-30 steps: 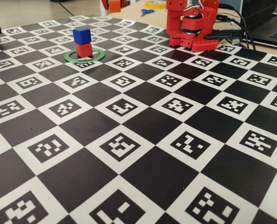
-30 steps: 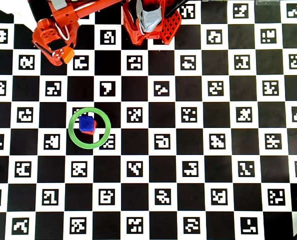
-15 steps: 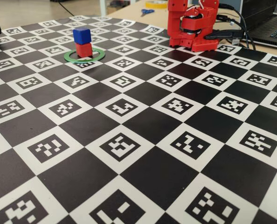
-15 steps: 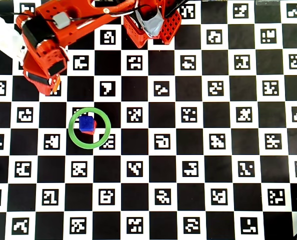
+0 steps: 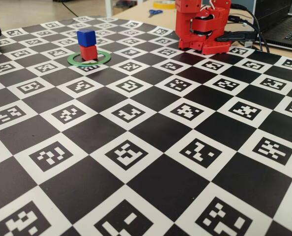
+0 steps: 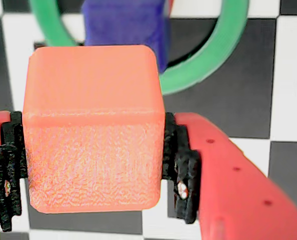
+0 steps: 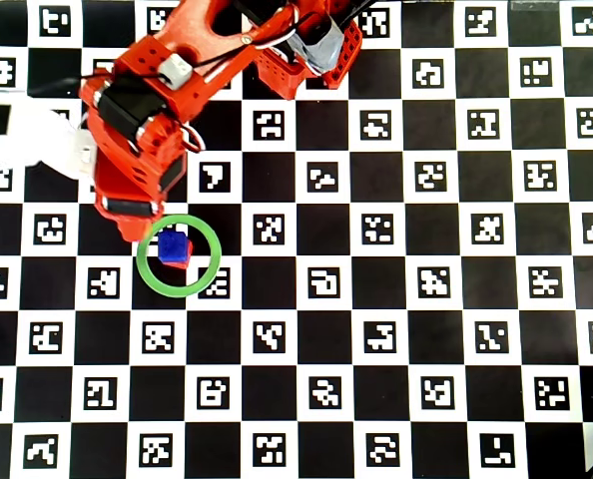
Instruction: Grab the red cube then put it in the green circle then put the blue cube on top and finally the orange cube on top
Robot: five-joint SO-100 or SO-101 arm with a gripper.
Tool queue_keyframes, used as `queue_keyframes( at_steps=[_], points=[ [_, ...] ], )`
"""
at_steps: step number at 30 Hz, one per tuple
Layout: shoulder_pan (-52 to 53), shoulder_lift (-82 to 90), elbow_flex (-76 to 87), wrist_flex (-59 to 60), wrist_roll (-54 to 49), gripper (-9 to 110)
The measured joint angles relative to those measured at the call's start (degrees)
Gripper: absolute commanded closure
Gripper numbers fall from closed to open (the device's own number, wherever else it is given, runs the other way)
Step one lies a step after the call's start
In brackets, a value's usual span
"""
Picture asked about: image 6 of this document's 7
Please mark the orange cube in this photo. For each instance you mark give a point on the orange cube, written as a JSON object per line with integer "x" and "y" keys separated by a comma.
{"x": 93, "y": 125}

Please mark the blue cube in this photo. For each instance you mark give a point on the blue cube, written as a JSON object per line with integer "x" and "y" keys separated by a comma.
{"x": 123, "y": 22}

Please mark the black white marker checkerboard mat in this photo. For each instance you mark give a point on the black white marker checkerboard mat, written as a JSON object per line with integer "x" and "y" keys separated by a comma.
{"x": 238, "y": 105}

